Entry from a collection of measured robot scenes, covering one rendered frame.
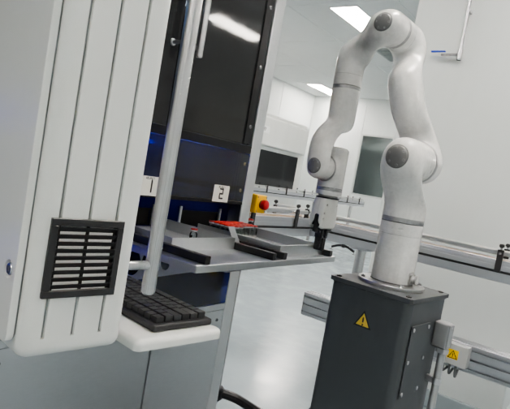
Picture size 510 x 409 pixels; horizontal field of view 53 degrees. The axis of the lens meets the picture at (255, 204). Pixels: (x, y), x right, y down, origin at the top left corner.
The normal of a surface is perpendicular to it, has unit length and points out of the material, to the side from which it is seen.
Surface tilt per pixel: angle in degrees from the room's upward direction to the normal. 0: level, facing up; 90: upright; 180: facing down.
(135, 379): 90
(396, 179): 127
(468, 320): 90
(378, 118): 90
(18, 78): 90
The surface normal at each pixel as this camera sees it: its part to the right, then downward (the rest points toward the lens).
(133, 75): 0.72, 0.17
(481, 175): -0.59, -0.05
